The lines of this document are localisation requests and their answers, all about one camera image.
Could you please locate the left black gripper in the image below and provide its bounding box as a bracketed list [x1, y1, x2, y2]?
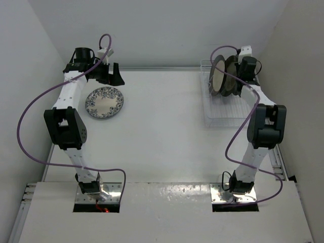
[89, 59, 124, 86]

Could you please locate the silver rim plate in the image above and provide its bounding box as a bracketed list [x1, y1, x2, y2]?
[232, 62, 240, 96]
[209, 55, 225, 96]

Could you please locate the striped dark rim plate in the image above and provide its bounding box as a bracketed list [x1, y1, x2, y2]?
[220, 55, 237, 97]

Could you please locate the blue floral plate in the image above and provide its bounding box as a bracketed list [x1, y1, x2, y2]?
[85, 87, 124, 119]

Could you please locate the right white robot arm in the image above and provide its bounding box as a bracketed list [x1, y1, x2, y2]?
[229, 56, 287, 195]

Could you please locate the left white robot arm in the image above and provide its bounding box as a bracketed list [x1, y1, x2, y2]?
[44, 48, 124, 202]

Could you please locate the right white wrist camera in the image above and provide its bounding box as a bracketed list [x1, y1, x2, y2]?
[239, 46, 253, 57]

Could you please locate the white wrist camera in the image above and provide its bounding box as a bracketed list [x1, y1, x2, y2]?
[239, 46, 253, 57]
[97, 48, 114, 63]

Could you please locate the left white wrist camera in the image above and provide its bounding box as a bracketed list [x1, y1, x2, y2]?
[97, 48, 114, 63]

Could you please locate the white wire dish rack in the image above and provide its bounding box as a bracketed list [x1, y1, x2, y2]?
[199, 59, 251, 129]

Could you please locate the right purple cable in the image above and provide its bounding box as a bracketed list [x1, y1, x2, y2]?
[210, 45, 284, 207]

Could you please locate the purple cable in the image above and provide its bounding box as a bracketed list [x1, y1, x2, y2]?
[210, 45, 284, 207]
[16, 34, 127, 200]

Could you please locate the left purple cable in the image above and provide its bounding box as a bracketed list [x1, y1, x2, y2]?
[16, 34, 127, 200]

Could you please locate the right black base cable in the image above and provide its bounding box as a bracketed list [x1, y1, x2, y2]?
[221, 172, 232, 197]

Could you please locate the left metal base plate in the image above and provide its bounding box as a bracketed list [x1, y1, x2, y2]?
[74, 182, 122, 204]

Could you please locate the metal base plate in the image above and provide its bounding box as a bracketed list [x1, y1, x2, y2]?
[74, 182, 122, 204]
[210, 183, 257, 205]

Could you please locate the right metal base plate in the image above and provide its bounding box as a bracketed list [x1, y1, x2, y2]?
[210, 183, 257, 205]

